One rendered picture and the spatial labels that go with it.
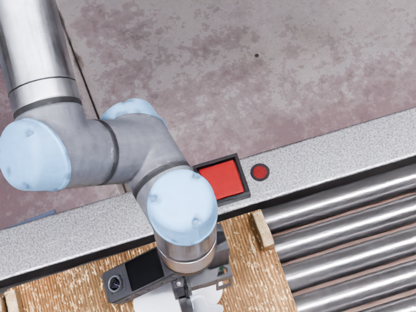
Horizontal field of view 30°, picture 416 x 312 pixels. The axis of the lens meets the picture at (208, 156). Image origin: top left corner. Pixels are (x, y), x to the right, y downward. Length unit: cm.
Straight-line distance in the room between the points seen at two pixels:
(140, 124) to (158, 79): 154
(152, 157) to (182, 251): 11
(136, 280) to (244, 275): 22
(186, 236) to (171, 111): 154
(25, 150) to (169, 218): 17
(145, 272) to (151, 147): 20
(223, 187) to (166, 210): 41
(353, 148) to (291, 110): 108
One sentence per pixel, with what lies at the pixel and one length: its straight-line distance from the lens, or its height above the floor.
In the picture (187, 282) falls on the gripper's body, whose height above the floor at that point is 108.
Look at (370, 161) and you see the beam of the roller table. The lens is 128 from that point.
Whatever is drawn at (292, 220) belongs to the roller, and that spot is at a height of 91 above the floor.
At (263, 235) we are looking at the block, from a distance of 118.
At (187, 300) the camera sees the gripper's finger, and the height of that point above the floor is 105.
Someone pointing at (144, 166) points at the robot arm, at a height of 128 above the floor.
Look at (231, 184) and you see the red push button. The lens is 124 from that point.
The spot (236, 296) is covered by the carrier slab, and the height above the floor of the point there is 94.
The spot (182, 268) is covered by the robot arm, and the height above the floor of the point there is 117.
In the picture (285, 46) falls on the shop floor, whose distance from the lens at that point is 248.
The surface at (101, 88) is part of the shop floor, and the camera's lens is 245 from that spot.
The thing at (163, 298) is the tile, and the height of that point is 95.
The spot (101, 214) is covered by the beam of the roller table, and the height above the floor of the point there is 92.
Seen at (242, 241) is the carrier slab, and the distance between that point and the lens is 120.
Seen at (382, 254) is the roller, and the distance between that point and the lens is 123.
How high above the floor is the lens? 207
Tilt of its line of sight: 64 degrees down
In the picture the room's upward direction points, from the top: 10 degrees counter-clockwise
